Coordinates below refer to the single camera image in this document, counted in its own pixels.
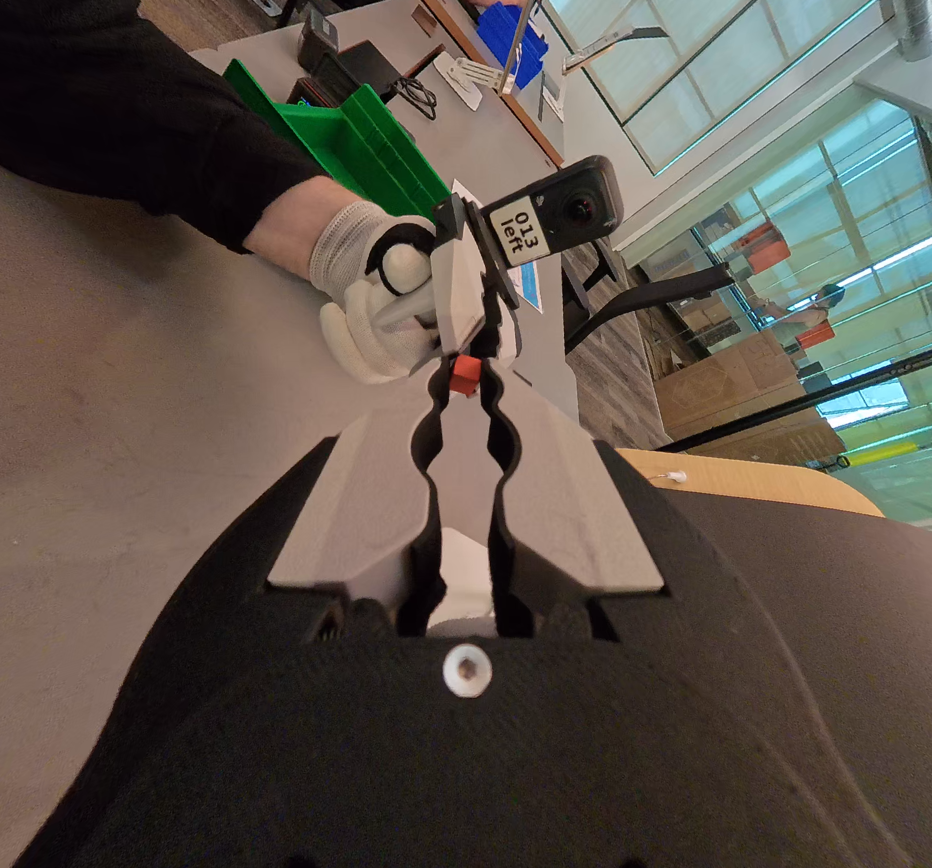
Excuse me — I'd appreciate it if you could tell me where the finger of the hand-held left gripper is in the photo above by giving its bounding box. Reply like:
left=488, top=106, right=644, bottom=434
left=475, top=295, right=524, bottom=362
left=428, top=233, right=490, bottom=354

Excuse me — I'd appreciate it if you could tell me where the yellow tube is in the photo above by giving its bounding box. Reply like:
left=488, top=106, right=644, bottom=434
left=848, top=443, right=917, bottom=467

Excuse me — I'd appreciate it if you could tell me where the black battery pack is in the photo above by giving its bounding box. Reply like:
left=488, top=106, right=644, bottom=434
left=297, top=9, right=339, bottom=72

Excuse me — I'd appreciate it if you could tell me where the blue storage bin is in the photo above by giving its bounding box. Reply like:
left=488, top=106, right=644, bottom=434
left=477, top=2, right=549, bottom=90

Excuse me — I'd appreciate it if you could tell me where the dark-faced wooden stand board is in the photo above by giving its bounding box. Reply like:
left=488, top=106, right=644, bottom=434
left=615, top=448, right=932, bottom=868

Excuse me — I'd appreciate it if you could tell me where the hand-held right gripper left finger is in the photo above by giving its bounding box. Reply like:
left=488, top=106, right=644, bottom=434
left=266, top=360, right=447, bottom=598

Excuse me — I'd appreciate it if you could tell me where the wood-edged grey desk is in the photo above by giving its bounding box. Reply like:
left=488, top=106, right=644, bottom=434
left=421, top=0, right=567, bottom=169

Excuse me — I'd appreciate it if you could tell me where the green plastic bin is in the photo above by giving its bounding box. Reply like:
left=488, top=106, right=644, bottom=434
left=222, top=59, right=452, bottom=221

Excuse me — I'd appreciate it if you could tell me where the person's left hand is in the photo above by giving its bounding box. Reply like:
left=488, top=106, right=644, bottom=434
left=309, top=200, right=443, bottom=386

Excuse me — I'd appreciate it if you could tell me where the black desk leg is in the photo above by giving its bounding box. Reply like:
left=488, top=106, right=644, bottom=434
left=564, top=238, right=736, bottom=356

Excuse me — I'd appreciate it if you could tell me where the white and blue leaflet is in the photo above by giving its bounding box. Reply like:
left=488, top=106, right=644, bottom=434
left=451, top=180, right=546, bottom=314

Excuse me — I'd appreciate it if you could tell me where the black laptop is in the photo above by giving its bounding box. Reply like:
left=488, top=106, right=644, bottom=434
left=338, top=40, right=403, bottom=86

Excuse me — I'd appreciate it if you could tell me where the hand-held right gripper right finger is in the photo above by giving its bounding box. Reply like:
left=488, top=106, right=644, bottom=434
left=481, top=362, right=667, bottom=636

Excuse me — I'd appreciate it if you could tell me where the person's left forearm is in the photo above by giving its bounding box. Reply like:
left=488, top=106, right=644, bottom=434
left=0, top=9, right=343, bottom=283

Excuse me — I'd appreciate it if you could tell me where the cardboard box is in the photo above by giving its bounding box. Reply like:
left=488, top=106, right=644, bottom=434
left=655, top=333, right=809, bottom=440

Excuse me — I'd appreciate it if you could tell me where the black cable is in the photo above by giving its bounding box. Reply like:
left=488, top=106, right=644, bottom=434
left=393, top=76, right=438, bottom=121

